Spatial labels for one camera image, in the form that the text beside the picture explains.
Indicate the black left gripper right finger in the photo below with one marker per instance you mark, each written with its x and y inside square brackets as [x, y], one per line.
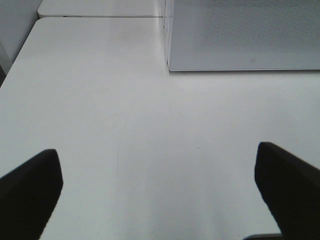
[290, 187]

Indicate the white microwave door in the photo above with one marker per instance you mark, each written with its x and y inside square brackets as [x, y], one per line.
[233, 35]

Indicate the white microwave oven body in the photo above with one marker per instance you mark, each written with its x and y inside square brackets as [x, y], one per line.
[163, 25]

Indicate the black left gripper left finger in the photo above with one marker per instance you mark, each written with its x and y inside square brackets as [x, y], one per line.
[28, 196]

